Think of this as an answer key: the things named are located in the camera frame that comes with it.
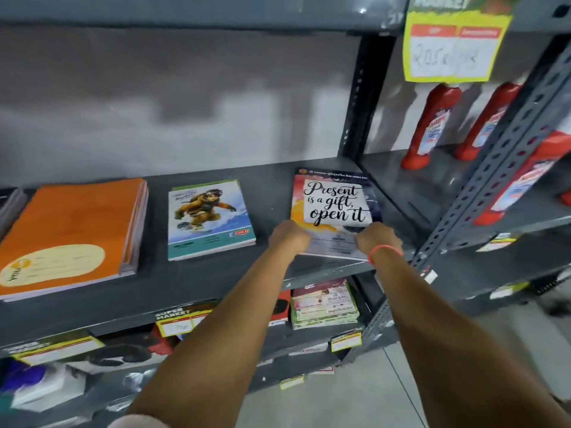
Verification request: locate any person's right hand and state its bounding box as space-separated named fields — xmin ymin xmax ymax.
xmin=355 ymin=221 xmax=404 ymax=259

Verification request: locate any person's left hand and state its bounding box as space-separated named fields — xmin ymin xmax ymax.
xmin=268 ymin=219 xmax=312 ymax=260

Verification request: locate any grey metal shelf rack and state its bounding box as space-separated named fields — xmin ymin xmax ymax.
xmin=0 ymin=0 xmax=420 ymax=428

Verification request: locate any monkey cover notebook stack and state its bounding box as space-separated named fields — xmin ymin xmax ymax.
xmin=168 ymin=179 xmax=258 ymax=262
xmin=168 ymin=181 xmax=256 ymax=259

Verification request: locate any orange notebook stack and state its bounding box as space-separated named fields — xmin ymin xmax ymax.
xmin=0 ymin=177 xmax=149 ymax=304

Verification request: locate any person's right forearm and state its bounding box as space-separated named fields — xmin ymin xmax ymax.
xmin=369 ymin=249 xmax=571 ymax=428

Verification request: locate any person's left forearm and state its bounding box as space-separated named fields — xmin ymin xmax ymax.
xmin=127 ymin=244 xmax=309 ymax=428

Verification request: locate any red black box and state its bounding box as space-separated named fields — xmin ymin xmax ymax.
xmin=269 ymin=289 xmax=292 ymax=327

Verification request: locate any green white card pack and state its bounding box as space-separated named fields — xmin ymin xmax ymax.
xmin=290 ymin=278 xmax=360 ymax=331

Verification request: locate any yellow green price tag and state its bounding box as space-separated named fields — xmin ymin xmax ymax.
xmin=155 ymin=301 xmax=219 ymax=338
xmin=12 ymin=330 xmax=106 ymax=367

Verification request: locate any large yellow price sign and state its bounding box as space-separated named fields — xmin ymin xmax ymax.
xmin=403 ymin=0 xmax=514 ymax=84

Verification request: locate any white black headphone box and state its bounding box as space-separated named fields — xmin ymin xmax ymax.
xmin=67 ymin=342 xmax=167 ymax=376

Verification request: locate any white shirt sleeve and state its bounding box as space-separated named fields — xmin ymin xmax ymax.
xmin=106 ymin=413 xmax=171 ymax=428

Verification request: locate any white box with purple bulbs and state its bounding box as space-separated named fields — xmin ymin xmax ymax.
xmin=0 ymin=358 xmax=88 ymax=414

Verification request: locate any red thread bracelet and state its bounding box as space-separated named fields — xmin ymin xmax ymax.
xmin=367 ymin=244 xmax=404 ymax=266

